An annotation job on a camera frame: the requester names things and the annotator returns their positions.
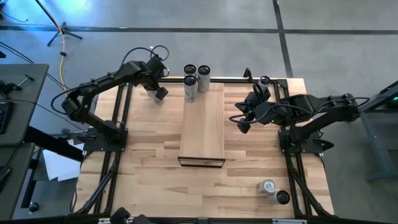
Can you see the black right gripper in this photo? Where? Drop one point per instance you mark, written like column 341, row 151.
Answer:
column 267, row 113

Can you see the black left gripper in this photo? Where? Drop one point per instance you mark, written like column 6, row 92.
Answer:
column 152, row 71

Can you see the white beverage can black lid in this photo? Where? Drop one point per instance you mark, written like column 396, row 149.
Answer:
column 154, row 99
column 265, row 81
column 275, row 198
column 190, row 91
column 190, row 69
column 204, row 81

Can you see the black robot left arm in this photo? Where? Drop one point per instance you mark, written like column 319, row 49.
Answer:
column 102, row 82

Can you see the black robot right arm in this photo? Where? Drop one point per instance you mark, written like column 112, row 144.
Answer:
column 326, row 105

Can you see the white beverage can silver lid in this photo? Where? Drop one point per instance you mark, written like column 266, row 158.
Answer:
column 267, row 186

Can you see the black tripod light stand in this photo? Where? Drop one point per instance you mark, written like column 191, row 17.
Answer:
column 63, row 29

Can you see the black diagonal desk bar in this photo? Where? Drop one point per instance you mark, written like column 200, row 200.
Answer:
column 53, row 143

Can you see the white paper sheets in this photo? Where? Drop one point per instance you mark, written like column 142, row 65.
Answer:
column 59, row 168

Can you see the grey metal cart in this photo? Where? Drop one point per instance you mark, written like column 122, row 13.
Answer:
column 373, row 133

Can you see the grey desk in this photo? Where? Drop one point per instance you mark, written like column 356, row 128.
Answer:
column 28, row 102
column 12, row 186

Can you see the black device green light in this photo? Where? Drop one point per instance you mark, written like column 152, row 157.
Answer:
column 390, row 102

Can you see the black clamp tool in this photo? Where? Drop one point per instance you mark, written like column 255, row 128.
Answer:
column 12, row 87

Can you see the black desk leg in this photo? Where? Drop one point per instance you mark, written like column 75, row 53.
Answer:
column 31, row 183

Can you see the black keyboard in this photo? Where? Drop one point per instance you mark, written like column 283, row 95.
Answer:
column 4, row 118

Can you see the black caster wheel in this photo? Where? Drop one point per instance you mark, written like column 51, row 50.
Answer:
column 33, row 207

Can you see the black table frame side rail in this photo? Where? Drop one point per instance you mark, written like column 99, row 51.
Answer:
column 117, row 107
column 286, row 88
column 277, row 88
column 127, row 107

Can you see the black table frame cross rail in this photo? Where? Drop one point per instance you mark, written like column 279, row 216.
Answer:
column 227, row 81

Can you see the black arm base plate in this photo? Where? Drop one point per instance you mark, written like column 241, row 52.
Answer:
column 122, row 143
column 283, row 147

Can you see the black diagonal frame brace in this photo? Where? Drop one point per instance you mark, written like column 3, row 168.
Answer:
column 306, row 186
column 101, row 186

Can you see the silver bracket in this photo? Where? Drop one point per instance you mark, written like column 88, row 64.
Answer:
column 105, row 221
column 289, row 221

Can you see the black table frame edge rail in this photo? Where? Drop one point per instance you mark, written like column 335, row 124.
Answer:
column 174, row 221

